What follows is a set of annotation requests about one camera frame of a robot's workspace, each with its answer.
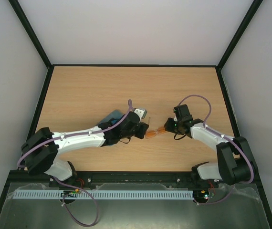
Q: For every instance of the light blue slotted cable duct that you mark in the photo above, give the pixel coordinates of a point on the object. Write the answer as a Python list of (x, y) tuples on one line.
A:
[(105, 194)]

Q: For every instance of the orange sunglasses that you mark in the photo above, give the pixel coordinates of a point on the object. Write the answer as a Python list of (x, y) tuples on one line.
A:
[(150, 133)]

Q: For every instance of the blue transparent glasses case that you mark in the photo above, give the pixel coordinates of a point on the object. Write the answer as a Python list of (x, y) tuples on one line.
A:
[(113, 136)]

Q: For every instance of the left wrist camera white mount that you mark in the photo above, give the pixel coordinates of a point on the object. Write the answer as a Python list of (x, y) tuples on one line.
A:
[(141, 112)]

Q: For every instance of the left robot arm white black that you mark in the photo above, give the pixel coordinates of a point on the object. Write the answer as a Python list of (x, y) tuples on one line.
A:
[(41, 153)]

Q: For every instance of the green glasses case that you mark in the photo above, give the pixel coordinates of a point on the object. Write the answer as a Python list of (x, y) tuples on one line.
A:
[(115, 114)]

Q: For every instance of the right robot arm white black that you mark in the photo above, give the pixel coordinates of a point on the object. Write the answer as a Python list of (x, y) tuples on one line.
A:
[(235, 162)]

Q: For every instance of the black metal frame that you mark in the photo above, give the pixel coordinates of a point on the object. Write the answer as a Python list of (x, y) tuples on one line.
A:
[(20, 176)]

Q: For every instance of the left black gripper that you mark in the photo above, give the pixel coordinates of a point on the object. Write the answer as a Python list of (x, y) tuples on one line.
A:
[(142, 131)]

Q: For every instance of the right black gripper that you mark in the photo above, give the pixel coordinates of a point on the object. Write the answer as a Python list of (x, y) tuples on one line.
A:
[(170, 125)]

